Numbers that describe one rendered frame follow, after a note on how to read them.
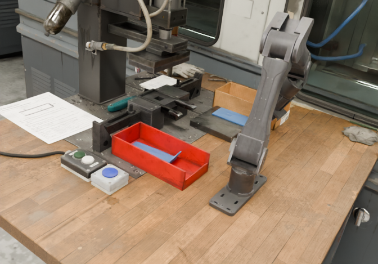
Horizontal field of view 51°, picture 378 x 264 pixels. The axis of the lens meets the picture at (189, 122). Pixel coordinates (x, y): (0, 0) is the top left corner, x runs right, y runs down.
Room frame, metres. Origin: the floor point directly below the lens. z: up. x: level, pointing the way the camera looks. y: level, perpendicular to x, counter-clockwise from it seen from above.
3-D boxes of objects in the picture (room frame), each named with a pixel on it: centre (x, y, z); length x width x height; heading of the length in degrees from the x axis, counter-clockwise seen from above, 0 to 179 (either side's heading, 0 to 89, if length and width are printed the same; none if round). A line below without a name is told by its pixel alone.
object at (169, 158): (0.94, 0.09, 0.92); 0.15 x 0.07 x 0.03; 65
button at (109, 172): (0.80, 0.18, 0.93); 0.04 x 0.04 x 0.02
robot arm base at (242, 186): (0.83, -0.15, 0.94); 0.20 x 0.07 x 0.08; 148
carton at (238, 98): (1.31, -0.22, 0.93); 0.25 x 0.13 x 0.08; 58
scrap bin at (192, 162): (0.92, 0.07, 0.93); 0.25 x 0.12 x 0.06; 58
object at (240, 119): (1.21, -0.16, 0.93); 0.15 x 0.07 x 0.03; 60
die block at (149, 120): (1.17, 0.10, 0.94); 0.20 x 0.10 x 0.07; 148
